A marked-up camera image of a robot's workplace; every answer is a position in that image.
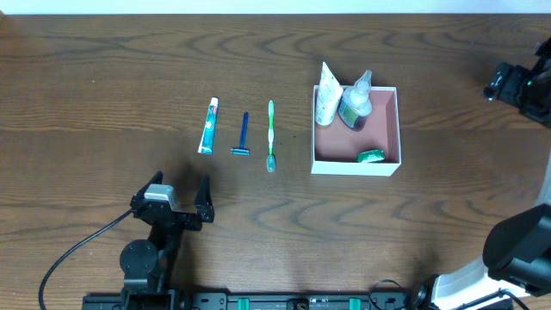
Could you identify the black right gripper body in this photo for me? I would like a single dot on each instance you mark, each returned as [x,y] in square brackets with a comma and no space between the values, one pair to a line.
[504,84]

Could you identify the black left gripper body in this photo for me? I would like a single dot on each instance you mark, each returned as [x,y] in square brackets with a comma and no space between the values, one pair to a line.
[182,218]

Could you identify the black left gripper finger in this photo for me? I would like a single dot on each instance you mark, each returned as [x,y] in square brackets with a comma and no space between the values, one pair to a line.
[203,201]
[156,179]

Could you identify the teal Colgate toothpaste tube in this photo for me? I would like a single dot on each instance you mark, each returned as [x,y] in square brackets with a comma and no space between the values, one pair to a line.
[206,145]

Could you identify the blue disposable razor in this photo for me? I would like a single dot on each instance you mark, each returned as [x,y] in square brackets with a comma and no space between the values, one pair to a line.
[241,150]

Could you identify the green white toothbrush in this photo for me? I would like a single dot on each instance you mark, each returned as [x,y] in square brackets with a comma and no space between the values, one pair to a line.
[270,161]

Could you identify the white lotion tube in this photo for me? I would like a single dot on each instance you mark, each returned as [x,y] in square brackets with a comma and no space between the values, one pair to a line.
[328,98]

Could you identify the green white soap box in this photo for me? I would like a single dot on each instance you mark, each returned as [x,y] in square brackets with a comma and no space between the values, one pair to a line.
[369,157]

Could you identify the clear pump soap bottle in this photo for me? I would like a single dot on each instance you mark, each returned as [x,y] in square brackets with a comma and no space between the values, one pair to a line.
[355,105]

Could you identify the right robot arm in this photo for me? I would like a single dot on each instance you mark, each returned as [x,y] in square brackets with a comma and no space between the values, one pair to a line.
[516,256]

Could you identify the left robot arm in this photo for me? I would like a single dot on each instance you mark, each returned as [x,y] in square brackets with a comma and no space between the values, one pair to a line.
[148,263]

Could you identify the white box pink interior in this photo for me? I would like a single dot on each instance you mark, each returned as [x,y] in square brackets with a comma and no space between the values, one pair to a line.
[335,148]

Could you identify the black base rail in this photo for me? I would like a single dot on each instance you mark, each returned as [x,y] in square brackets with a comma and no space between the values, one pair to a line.
[222,301]

